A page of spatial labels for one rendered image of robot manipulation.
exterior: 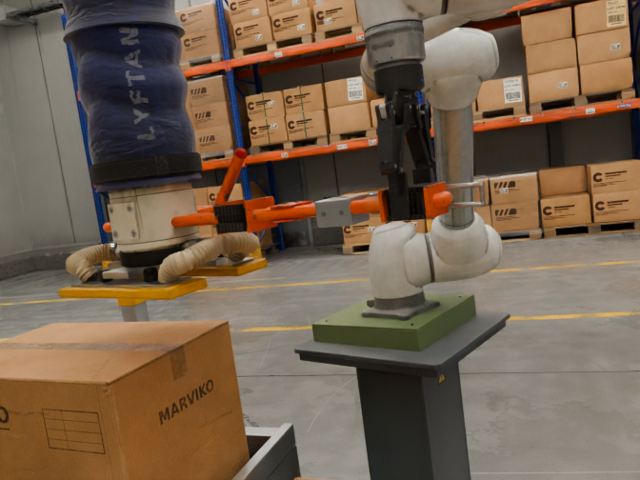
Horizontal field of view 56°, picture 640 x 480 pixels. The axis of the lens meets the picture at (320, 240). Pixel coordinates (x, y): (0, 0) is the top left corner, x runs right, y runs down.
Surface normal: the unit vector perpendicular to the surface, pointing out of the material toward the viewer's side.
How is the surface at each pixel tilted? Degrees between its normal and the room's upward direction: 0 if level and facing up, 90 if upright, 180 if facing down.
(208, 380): 90
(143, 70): 71
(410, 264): 88
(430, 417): 90
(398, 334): 90
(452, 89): 126
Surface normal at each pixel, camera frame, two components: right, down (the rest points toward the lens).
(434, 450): 0.78, -0.03
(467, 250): 0.04, 0.56
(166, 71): 0.71, -0.36
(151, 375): 0.90, -0.07
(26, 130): -0.31, 0.15
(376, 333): -0.62, 0.18
